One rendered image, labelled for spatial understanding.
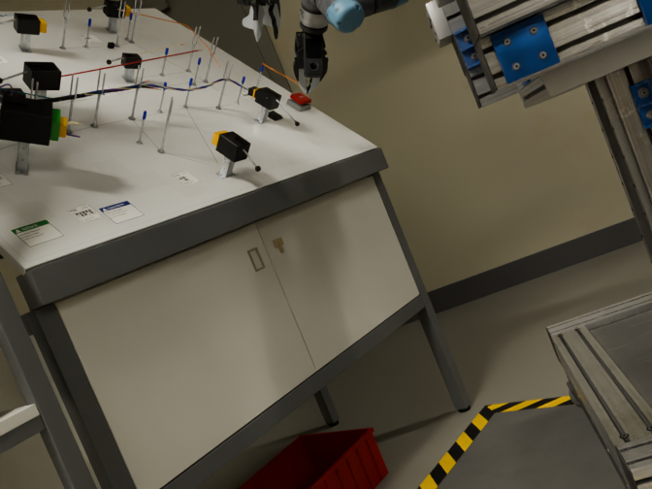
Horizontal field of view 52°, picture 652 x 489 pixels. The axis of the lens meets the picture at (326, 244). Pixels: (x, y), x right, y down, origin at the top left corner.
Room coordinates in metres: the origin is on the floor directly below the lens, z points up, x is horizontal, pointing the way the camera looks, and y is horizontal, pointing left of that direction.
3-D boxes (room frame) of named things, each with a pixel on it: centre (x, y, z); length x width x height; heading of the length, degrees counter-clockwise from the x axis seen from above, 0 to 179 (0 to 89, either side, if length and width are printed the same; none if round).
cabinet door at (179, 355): (1.41, 0.32, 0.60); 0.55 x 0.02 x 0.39; 141
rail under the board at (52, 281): (1.61, 0.13, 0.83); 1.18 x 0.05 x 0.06; 141
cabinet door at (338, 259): (1.84, -0.03, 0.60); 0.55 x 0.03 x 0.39; 141
